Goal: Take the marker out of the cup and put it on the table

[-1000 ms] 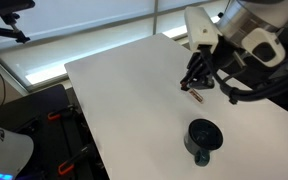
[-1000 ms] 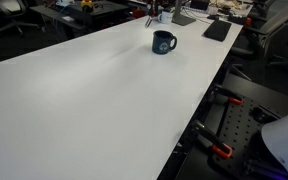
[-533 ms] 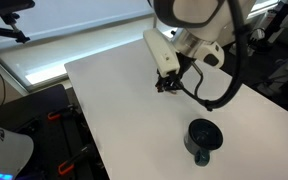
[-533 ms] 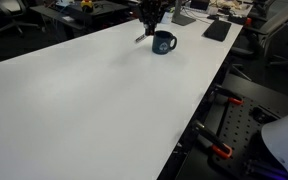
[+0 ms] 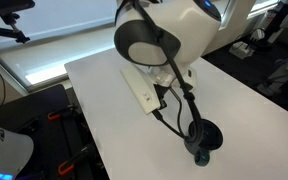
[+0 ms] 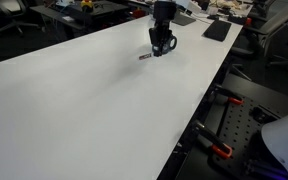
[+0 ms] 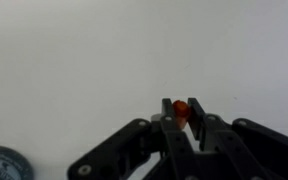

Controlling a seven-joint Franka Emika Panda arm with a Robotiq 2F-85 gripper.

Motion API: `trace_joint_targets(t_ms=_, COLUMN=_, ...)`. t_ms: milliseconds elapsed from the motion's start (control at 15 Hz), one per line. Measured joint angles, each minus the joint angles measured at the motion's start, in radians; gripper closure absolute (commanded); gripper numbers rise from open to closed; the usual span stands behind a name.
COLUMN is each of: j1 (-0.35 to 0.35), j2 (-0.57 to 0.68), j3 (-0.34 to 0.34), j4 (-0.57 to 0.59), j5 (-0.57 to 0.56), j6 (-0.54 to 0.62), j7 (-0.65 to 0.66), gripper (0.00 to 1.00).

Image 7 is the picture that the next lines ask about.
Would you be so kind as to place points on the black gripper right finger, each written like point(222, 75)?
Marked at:
point(224, 140)

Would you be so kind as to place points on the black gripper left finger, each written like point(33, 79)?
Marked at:
point(170, 133)

